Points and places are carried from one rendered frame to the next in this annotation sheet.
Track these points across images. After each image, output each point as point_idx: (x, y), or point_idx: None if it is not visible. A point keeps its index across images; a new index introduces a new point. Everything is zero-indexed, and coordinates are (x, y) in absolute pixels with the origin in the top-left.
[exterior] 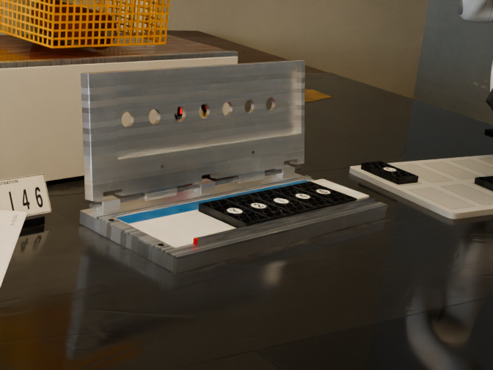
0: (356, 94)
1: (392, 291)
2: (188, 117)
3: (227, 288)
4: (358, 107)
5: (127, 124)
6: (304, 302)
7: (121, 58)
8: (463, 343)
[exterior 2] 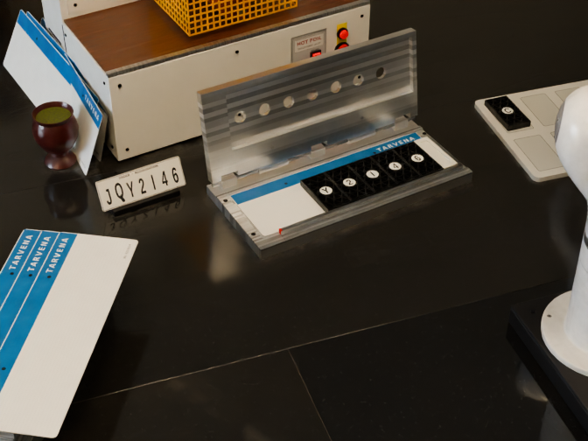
0: None
1: (424, 285)
2: (297, 102)
3: (294, 277)
4: None
5: None
6: (346, 297)
7: (251, 34)
8: (448, 348)
